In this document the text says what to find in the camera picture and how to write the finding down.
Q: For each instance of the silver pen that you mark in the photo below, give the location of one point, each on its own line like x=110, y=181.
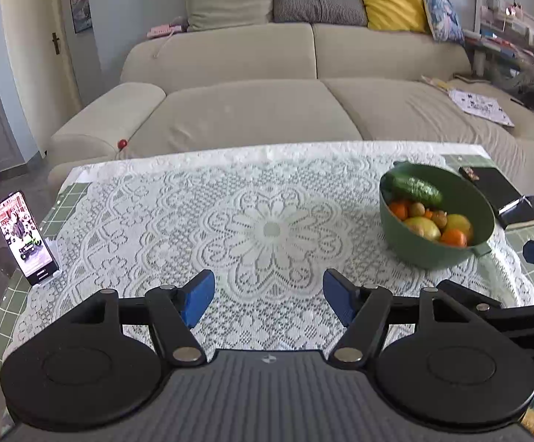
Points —
x=514, y=204

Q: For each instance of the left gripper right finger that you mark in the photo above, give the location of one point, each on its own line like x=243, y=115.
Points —
x=363, y=311

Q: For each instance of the printed paper on sofa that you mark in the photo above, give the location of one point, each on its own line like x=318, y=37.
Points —
x=480, y=106

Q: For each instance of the floral blue cushion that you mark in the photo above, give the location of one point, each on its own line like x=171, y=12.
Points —
x=443, y=21

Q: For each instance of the beige sofa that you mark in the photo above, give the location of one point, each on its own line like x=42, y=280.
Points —
x=289, y=83

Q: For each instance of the yellow apple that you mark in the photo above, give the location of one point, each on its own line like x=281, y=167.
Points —
x=423, y=227

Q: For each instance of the smartphone on stand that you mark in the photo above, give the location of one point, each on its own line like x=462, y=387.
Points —
x=24, y=240

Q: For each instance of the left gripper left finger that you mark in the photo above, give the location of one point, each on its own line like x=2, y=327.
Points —
x=173, y=312

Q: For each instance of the green colander bowl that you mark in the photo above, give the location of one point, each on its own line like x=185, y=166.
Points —
x=459, y=197

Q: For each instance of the green cucumber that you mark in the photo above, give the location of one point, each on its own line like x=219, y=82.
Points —
x=414, y=189

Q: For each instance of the black notebook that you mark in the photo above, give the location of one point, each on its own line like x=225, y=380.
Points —
x=498, y=191

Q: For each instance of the door handle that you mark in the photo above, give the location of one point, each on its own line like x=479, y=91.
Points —
x=55, y=41

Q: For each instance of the white door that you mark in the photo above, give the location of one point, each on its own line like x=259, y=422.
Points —
x=44, y=81

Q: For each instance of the grey knitted cushion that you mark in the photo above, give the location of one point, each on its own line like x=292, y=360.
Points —
x=335, y=12

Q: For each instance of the cluttered side table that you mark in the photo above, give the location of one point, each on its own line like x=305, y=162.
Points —
x=501, y=45

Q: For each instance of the pink object on sofa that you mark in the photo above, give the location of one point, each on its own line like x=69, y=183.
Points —
x=165, y=30

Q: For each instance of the small brown longan fruit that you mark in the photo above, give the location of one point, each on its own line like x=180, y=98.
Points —
x=417, y=210

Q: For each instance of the orange mandarin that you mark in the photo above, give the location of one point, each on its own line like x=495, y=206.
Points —
x=400, y=209
x=454, y=237

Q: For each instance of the white lace tablecloth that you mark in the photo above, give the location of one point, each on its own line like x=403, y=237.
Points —
x=267, y=221

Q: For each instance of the small brown longan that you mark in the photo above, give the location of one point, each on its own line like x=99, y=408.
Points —
x=440, y=219

